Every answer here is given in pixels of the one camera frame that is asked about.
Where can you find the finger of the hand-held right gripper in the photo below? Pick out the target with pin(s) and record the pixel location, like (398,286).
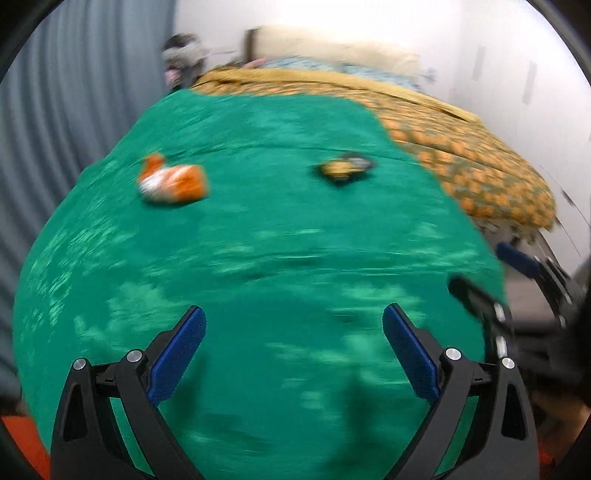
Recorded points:
(519,259)
(480,302)

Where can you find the dark gold wrapper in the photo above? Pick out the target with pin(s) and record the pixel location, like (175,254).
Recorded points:
(344,167)

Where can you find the green floral tablecloth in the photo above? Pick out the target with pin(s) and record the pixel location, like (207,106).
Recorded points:
(277,240)

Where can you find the blue patterned pillow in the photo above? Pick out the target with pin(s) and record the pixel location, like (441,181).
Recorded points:
(378,71)
(295,62)

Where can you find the orange white snack wrapper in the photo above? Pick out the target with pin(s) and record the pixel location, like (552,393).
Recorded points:
(173,182)

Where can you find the orange floral quilt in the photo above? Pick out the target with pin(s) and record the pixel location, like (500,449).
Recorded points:
(475,170)

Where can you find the grey blue curtain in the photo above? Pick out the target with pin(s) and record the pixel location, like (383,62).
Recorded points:
(69,92)

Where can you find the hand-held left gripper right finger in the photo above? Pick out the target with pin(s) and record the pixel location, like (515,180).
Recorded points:
(411,355)

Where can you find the white wardrobe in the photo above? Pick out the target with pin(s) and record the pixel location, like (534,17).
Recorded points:
(517,92)

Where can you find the pile of clothes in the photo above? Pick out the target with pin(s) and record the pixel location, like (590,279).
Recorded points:
(184,50)

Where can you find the cream padded headboard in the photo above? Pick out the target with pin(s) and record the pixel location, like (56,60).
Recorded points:
(323,46)

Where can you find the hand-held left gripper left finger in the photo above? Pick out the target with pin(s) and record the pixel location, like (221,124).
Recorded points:
(178,353)

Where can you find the yellow blanket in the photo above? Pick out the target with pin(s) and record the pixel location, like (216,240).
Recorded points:
(346,81)

